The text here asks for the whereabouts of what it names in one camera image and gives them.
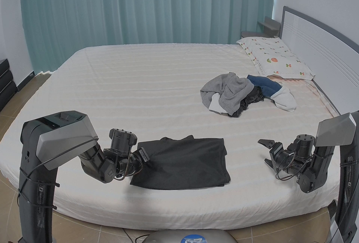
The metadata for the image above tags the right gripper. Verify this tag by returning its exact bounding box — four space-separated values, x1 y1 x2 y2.
258 139 293 171

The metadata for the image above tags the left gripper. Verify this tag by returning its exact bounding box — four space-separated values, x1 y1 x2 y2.
131 147 151 168

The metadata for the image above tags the black garment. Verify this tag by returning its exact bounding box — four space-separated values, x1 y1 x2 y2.
130 136 231 190

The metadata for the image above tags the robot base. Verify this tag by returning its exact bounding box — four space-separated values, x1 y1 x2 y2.
143 230 239 243

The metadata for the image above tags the bed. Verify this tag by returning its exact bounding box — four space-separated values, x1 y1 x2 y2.
0 6 359 232

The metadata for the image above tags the pile of clothes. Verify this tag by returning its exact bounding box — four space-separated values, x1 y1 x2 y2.
200 71 297 118

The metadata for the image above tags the white printed pillow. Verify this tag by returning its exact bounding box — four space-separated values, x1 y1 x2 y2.
236 36 315 80

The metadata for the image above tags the grey bedside table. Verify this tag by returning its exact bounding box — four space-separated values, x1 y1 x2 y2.
241 16 281 39

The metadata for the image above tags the dark chest of drawers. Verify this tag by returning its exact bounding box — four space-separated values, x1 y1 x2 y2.
0 58 18 112

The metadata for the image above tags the blue-green curtain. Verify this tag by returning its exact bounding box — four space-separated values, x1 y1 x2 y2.
21 0 277 74

